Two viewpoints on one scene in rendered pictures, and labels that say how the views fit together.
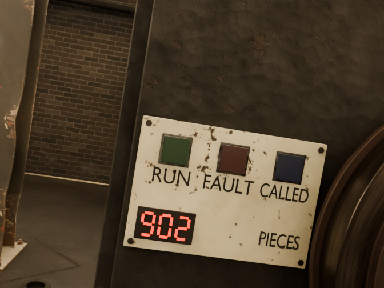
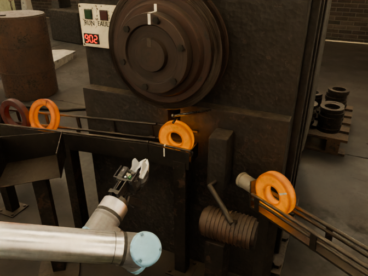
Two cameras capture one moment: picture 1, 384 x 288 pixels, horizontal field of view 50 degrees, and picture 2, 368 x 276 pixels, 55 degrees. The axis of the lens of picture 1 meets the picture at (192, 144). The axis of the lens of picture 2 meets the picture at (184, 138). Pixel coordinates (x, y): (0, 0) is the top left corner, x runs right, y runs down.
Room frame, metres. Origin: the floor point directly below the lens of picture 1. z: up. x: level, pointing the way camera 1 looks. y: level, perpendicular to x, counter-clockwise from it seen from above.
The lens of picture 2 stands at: (-0.63, -1.14, 1.43)
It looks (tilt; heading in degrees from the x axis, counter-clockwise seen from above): 27 degrees down; 30
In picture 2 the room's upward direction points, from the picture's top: straight up
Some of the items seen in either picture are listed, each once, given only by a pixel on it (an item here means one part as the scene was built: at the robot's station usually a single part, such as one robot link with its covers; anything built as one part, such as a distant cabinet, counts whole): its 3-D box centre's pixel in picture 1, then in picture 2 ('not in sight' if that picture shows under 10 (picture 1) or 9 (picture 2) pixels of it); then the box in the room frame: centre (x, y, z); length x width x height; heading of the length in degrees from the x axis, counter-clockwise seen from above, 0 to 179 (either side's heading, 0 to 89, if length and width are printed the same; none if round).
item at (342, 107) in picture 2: not in sight; (282, 102); (2.47, -0.40, 0.22); 1.20 x 0.81 x 0.44; 94
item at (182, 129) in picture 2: not in sight; (176, 138); (0.51, -0.44, 0.74); 0.16 x 0.03 x 0.16; 97
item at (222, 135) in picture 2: not in sight; (220, 158); (0.53, -0.64, 0.68); 0.11 x 0.08 x 0.24; 6
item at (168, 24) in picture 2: not in sight; (153, 53); (0.40, -0.42, 1.11); 0.28 x 0.06 x 0.28; 96
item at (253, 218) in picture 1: (226, 193); (106, 27); (0.57, -0.06, 1.15); 0.26 x 0.02 x 0.18; 96
